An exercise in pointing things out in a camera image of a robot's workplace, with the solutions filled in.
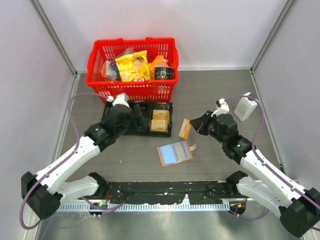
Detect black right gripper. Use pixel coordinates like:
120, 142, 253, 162
189, 110, 227, 145

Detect gold credit card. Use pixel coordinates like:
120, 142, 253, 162
178, 118, 192, 140
173, 141, 191, 162

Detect pink leather card holder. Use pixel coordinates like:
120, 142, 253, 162
157, 140, 197, 167

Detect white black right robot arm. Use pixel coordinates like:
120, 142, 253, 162
190, 111, 320, 238

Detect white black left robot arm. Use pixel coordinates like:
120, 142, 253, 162
21, 103, 134, 220

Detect dark brown cards in tray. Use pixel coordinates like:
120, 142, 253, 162
131, 103, 149, 131

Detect black three-compartment card tray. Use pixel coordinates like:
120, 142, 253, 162
100, 100, 174, 138

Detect gold cards in tray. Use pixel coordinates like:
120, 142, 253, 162
150, 109, 170, 132

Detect grey small box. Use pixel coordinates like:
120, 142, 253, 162
101, 60, 118, 81

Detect white bottle with black cap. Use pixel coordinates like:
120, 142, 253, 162
233, 92, 258, 122

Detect yellow chips bag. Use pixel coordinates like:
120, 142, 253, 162
115, 50, 151, 83

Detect red plastic shopping basket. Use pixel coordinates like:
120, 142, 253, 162
85, 37, 179, 103

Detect black round can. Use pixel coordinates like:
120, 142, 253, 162
154, 66, 175, 80

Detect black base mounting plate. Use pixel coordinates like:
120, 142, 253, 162
77, 181, 257, 205

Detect orange snack bag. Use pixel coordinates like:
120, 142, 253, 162
148, 55, 168, 77

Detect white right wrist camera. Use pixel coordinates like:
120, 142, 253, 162
211, 98, 230, 117

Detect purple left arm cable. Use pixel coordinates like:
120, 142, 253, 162
19, 92, 126, 230

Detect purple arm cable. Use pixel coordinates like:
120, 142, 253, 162
19, 92, 126, 230
224, 95, 320, 232

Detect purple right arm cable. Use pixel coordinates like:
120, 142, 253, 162
224, 95, 320, 232

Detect left aluminium corner post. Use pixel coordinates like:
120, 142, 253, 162
29, 0, 78, 76

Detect aluminium corner post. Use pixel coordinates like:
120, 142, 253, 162
29, 0, 78, 76
250, 0, 297, 75

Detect right aluminium corner post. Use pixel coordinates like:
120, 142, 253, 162
250, 0, 297, 75

